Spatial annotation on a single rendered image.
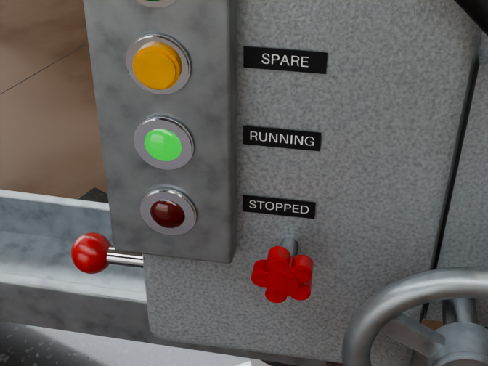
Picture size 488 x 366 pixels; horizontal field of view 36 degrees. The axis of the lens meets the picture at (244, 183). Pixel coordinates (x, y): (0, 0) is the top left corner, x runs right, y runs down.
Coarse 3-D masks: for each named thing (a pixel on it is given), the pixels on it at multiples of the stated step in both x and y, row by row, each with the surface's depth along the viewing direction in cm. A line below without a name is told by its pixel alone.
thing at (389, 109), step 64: (256, 0) 40; (320, 0) 39; (384, 0) 39; (448, 0) 38; (384, 64) 41; (448, 64) 40; (320, 128) 44; (384, 128) 43; (448, 128) 42; (256, 192) 47; (320, 192) 46; (384, 192) 46; (448, 192) 46; (256, 256) 50; (320, 256) 49; (384, 256) 49; (192, 320) 55; (256, 320) 54; (320, 320) 53
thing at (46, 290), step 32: (0, 192) 73; (0, 224) 75; (32, 224) 74; (64, 224) 73; (96, 224) 73; (0, 256) 72; (32, 256) 72; (64, 256) 72; (0, 288) 64; (32, 288) 63; (64, 288) 63; (96, 288) 63; (128, 288) 69; (0, 320) 66; (32, 320) 65; (64, 320) 65; (96, 320) 64; (128, 320) 63; (224, 352) 64; (256, 352) 63; (416, 352) 60
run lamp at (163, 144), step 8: (152, 136) 43; (160, 136) 43; (168, 136) 43; (152, 144) 43; (160, 144) 43; (168, 144) 43; (176, 144) 43; (152, 152) 44; (160, 152) 44; (168, 152) 44; (176, 152) 44; (168, 160) 44
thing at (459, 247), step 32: (480, 0) 36; (480, 64) 41; (480, 96) 42; (480, 128) 43; (480, 160) 44; (480, 192) 46; (448, 224) 48; (480, 224) 47; (448, 256) 49; (480, 256) 49; (480, 320) 52
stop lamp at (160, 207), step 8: (160, 200) 46; (168, 200) 46; (152, 208) 47; (160, 208) 46; (168, 208) 46; (176, 208) 46; (152, 216) 47; (160, 216) 46; (168, 216) 46; (176, 216) 46; (184, 216) 47; (160, 224) 47; (168, 224) 47; (176, 224) 47
